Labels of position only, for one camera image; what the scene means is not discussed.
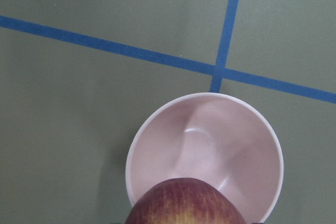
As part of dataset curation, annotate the pink bowl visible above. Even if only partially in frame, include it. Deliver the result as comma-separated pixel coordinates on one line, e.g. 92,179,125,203
125,93,284,223

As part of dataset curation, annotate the red apple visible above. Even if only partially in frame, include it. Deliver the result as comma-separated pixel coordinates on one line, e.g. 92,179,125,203
125,178,246,223

